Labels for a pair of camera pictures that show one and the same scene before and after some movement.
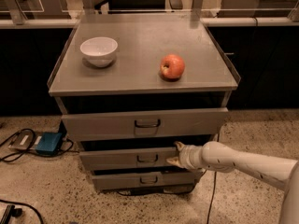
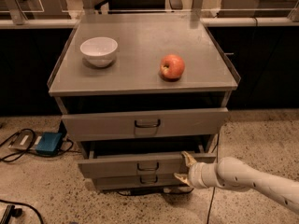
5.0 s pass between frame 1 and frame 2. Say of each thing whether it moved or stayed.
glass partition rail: stayed
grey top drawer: stayed
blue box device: stayed
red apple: stayed
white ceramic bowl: stayed
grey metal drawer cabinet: stayed
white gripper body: moved
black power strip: stayed
